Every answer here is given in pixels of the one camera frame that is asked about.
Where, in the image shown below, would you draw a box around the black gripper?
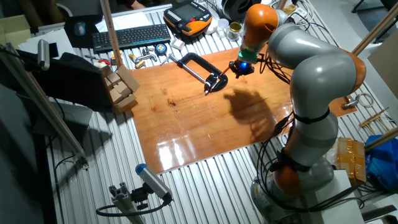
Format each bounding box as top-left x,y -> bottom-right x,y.
229,60 -> 255,79

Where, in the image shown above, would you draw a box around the black pencil sharpener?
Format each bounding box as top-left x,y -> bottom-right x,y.
203,73 -> 220,96

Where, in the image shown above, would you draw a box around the black C-clamp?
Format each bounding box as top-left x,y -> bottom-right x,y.
160,52 -> 229,96

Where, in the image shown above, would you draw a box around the glass jar with gold lid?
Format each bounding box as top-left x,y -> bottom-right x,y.
226,21 -> 243,42

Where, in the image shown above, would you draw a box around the glass jar with white lid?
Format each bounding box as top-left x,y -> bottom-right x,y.
217,18 -> 230,38

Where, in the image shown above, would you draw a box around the white rounded plastic object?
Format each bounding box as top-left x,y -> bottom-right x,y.
205,20 -> 220,35

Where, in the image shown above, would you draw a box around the small printed card box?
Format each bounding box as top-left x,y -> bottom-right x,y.
170,39 -> 186,51

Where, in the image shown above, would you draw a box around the black filament spool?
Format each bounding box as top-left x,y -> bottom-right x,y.
221,0 -> 262,21

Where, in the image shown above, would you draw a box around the orange and black teach pendant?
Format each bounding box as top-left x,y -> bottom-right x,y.
163,0 -> 214,37

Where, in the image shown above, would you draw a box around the orange wooden board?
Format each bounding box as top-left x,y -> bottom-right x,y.
129,30 -> 358,175

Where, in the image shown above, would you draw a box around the black round tape measure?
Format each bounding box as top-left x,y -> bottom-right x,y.
154,43 -> 168,57

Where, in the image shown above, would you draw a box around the white power strip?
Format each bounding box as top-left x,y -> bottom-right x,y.
284,2 -> 307,19

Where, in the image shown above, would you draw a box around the chrome pipe fitting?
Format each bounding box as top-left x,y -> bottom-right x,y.
135,53 -> 159,63

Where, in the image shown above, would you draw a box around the brass fitting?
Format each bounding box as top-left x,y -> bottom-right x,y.
129,54 -> 146,70

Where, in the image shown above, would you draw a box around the black keyboard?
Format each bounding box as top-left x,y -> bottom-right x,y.
91,24 -> 172,54

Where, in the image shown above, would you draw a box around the small cardboard block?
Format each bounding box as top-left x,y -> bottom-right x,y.
105,72 -> 122,86
113,81 -> 132,97
109,88 -> 124,104

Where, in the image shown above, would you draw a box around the white paper sheets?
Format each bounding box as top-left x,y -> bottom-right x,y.
95,11 -> 153,33

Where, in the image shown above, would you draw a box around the taped cardboard package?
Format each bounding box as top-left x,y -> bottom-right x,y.
326,136 -> 368,184

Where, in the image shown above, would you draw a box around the wooden stick bundle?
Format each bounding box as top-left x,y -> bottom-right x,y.
359,106 -> 391,134

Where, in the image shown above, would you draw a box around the grey computer mouse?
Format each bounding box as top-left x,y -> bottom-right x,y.
73,21 -> 86,37

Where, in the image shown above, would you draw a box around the black panel screen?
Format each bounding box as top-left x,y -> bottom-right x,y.
17,49 -> 114,112

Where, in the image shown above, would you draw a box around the black mouse pad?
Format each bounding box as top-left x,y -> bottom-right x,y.
63,14 -> 103,49

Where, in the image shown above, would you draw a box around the blue plastic bag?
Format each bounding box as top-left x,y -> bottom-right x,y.
365,134 -> 398,190

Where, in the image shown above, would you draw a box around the white foam sheets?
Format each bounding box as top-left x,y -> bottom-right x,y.
17,28 -> 75,60

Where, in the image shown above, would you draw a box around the large cardboard box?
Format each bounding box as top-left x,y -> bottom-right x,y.
0,14 -> 32,47

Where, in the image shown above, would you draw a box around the hammer with wooden handle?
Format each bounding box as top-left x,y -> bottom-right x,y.
341,94 -> 361,110

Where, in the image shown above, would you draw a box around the wooden frame pole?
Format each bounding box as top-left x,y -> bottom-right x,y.
364,126 -> 398,153
99,0 -> 123,68
351,1 -> 398,57

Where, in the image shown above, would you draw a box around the red handled tool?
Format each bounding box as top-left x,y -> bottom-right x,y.
83,55 -> 112,66

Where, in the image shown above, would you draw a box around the silver camera with blue end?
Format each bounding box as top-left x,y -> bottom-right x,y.
135,163 -> 174,202

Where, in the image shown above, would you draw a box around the pale tape roll ring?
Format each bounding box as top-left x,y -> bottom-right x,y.
357,92 -> 375,109

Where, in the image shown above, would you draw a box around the white pedestal box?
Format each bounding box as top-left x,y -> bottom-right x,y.
306,169 -> 366,224

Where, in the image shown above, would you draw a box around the aluminium camera mount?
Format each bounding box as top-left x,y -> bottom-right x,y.
108,182 -> 150,224

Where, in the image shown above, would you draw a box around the black camera cable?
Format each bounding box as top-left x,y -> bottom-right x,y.
95,198 -> 172,218

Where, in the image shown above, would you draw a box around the aluminium frame beam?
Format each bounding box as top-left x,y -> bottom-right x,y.
0,43 -> 90,169

